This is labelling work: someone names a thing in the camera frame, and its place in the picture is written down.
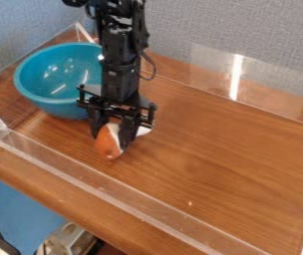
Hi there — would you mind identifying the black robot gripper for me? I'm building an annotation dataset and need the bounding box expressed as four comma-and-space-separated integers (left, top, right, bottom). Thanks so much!
78, 61, 157, 149

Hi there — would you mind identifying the brown and white toy mushroom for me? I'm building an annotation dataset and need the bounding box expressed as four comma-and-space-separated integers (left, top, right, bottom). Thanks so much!
93, 122, 153, 161

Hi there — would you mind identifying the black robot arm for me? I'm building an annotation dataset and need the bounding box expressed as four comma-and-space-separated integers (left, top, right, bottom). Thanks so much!
63, 0, 157, 149

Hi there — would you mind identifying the blue bowl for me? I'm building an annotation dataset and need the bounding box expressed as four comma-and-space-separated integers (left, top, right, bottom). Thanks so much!
14, 42, 103, 120

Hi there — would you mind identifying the clear acrylic barrier front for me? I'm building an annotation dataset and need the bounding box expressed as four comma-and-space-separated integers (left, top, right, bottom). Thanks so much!
0, 119, 270, 255

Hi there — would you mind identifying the clear acrylic barrier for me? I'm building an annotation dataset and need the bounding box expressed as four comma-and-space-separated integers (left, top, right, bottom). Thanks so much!
0, 119, 270, 255
151, 35, 303, 124

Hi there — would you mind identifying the white device under table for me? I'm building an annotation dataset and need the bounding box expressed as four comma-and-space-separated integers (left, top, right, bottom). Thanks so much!
35, 222, 99, 255

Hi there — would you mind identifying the clear acrylic barrier back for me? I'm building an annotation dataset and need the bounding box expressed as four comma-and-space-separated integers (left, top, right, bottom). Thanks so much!
151, 35, 303, 124

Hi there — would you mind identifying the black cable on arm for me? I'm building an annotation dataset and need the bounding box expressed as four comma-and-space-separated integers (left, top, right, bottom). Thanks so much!
138, 51, 158, 82

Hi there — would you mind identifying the clear acrylic corner bracket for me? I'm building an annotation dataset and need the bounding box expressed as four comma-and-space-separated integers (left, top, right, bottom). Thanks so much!
75, 22, 99, 44

